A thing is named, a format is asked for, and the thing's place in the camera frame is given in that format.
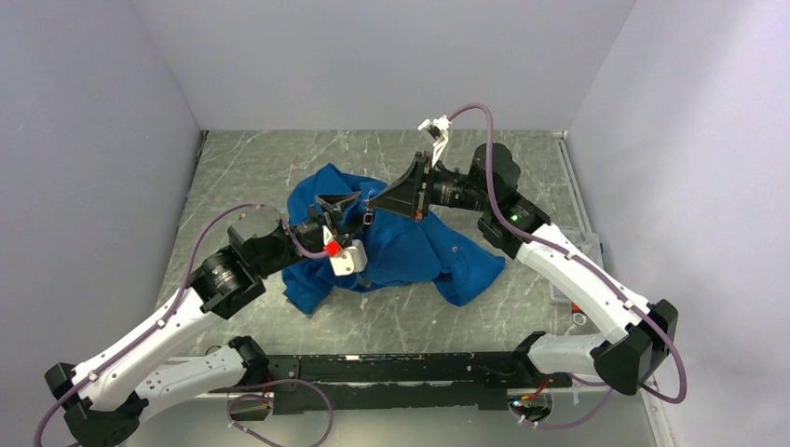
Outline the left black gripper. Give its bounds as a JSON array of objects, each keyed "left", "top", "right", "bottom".
[{"left": 256, "top": 191, "right": 368, "bottom": 277}]

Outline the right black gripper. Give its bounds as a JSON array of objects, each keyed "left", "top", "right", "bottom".
[{"left": 369, "top": 151, "right": 493, "bottom": 221}]

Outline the blue zip jacket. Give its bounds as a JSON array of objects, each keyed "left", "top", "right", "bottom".
[{"left": 281, "top": 162, "right": 508, "bottom": 316}]

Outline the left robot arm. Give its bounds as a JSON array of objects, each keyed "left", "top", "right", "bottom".
[{"left": 45, "top": 193, "right": 365, "bottom": 446}]

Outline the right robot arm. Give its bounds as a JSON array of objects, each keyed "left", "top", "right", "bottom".
[{"left": 367, "top": 143, "right": 688, "bottom": 403}]

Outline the clear plastic organizer box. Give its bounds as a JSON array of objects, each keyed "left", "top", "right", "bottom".
[{"left": 550, "top": 227, "right": 604, "bottom": 304}]

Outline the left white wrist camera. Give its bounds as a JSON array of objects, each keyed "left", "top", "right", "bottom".
[{"left": 324, "top": 239, "right": 368, "bottom": 277}]

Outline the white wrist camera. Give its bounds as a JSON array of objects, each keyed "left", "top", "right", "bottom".
[
  {"left": 417, "top": 115, "right": 452, "bottom": 167},
  {"left": 324, "top": 239, "right": 368, "bottom": 277}
]

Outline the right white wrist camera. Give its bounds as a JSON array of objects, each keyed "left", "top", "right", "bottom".
[{"left": 417, "top": 115, "right": 452, "bottom": 167}]

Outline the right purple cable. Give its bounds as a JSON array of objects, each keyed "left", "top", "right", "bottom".
[{"left": 447, "top": 102, "right": 688, "bottom": 432}]

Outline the purple cable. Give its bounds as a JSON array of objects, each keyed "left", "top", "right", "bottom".
[
  {"left": 34, "top": 202, "right": 334, "bottom": 447},
  {"left": 447, "top": 102, "right": 688, "bottom": 432}
]

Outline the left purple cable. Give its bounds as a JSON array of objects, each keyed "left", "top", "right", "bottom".
[{"left": 34, "top": 202, "right": 334, "bottom": 447}]

